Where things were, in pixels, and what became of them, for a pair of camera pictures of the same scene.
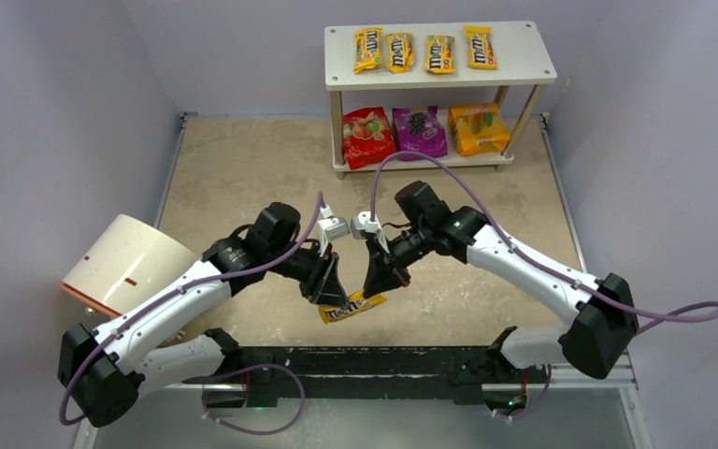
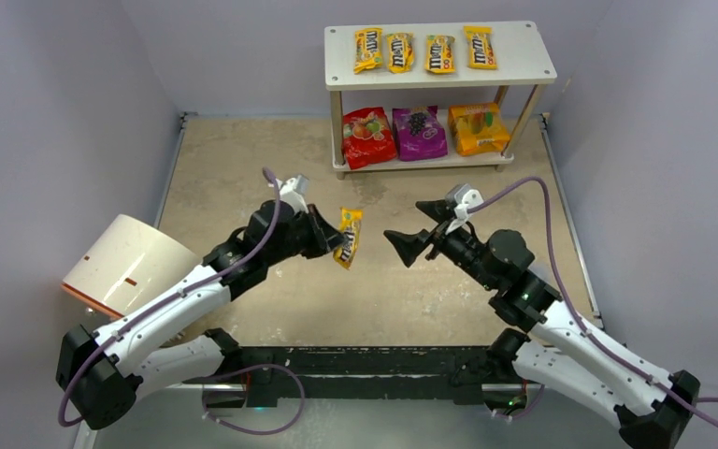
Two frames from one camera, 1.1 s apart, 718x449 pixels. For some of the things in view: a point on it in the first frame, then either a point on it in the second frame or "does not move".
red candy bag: x=368 y=137 does not move
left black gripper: x=319 y=274 → x=309 y=228
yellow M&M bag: x=481 y=51 does not move
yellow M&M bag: x=368 y=49 does not move
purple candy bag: x=419 y=129 does not move
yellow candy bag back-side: x=440 y=53 does not move
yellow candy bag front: x=356 y=303 → x=350 y=224
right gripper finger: x=382 y=271 → x=409 y=246
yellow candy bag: x=400 y=51 does not move
